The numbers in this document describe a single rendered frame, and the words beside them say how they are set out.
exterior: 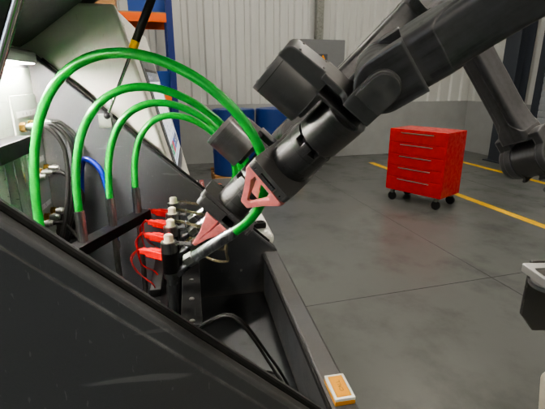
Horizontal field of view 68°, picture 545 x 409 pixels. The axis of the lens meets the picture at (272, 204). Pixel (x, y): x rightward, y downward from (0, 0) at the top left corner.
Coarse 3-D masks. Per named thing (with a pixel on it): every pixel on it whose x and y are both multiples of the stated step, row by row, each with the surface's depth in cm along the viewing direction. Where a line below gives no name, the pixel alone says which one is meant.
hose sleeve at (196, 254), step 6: (228, 228) 60; (222, 234) 59; (228, 234) 59; (234, 234) 59; (210, 240) 60; (216, 240) 60; (222, 240) 59; (228, 240) 59; (204, 246) 60; (210, 246) 60; (216, 246) 60; (192, 252) 61; (198, 252) 61; (204, 252) 60; (210, 252) 61; (198, 258) 61
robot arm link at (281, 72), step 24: (288, 48) 42; (264, 72) 42; (288, 72) 42; (312, 72) 42; (336, 72) 44; (384, 72) 39; (264, 96) 45; (288, 96) 43; (312, 96) 43; (360, 96) 40; (384, 96) 39; (360, 120) 42
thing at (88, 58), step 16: (112, 48) 55; (128, 48) 54; (80, 64) 56; (160, 64) 54; (176, 64) 54; (64, 80) 58; (192, 80) 54; (208, 80) 54; (48, 96) 58; (224, 96) 54; (240, 112) 54; (32, 128) 60; (32, 144) 61; (256, 144) 54; (32, 160) 62; (32, 176) 63; (32, 192) 63; (32, 208) 64; (256, 208) 57; (240, 224) 58
